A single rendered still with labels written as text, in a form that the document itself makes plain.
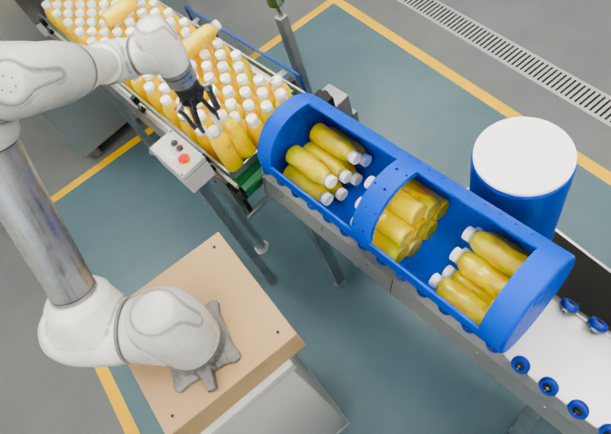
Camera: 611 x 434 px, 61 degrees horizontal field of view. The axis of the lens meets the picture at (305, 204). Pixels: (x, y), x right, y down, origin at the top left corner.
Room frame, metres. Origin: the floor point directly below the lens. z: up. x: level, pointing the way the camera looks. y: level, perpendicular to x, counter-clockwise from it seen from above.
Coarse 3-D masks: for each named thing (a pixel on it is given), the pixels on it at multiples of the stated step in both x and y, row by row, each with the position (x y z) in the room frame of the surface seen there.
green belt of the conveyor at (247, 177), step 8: (152, 112) 1.71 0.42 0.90; (200, 152) 1.39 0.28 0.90; (256, 160) 1.24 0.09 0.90; (248, 168) 1.22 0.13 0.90; (256, 168) 1.20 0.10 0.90; (240, 176) 1.20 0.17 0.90; (248, 176) 1.19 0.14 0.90; (256, 176) 1.18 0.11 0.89; (240, 184) 1.17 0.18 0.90; (248, 184) 1.16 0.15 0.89; (256, 184) 1.16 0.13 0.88; (248, 192) 1.14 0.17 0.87
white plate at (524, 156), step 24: (504, 120) 0.85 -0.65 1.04; (528, 120) 0.82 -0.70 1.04; (480, 144) 0.81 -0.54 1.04; (504, 144) 0.78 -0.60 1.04; (528, 144) 0.74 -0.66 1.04; (552, 144) 0.71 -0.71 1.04; (480, 168) 0.74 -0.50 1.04; (504, 168) 0.71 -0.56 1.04; (528, 168) 0.67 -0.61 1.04; (552, 168) 0.64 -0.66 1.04; (504, 192) 0.64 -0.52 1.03; (528, 192) 0.61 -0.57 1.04
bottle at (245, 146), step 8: (224, 120) 1.26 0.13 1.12; (232, 120) 1.26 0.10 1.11; (224, 128) 1.25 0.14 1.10; (232, 128) 1.24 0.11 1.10; (240, 128) 1.25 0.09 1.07; (232, 136) 1.23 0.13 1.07; (240, 136) 1.23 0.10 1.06; (240, 144) 1.21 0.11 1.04; (248, 144) 1.22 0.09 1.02; (240, 152) 1.21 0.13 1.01; (248, 152) 1.20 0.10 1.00
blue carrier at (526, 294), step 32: (288, 128) 1.10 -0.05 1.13; (352, 128) 0.92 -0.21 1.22; (384, 160) 0.91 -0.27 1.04; (416, 160) 0.75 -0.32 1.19; (352, 192) 0.90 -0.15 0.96; (384, 192) 0.68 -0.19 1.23; (448, 192) 0.61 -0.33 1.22; (352, 224) 0.69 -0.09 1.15; (448, 224) 0.64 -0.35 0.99; (480, 224) 0.58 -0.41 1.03; (512, 224) 0.47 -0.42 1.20; (384, 256) 0.58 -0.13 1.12; (416, 256) 0.61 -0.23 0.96; (448, 256) 0.57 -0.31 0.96; (544, 256) 0.37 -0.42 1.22; (416, 288) 0.49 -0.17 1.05; (512, 288) 0.33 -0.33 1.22; (544, 288) 0.30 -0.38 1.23; (512, 320) 0.28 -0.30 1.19
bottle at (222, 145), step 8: (216, 136) 1.19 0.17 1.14; (224, 136) 1.20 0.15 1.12; (216, 144) 1.18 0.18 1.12; (224, 144) 1.18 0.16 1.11; (232, 144) 1.19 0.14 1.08; (216, 152) 1.19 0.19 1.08; (224, 152) 1.17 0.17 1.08; (232, 152) 1.18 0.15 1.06; (224, 160) 1.17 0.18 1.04; (232, 160) 1.17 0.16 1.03; (240, 160) 1.18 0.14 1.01; (232, 168) 1.16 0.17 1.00
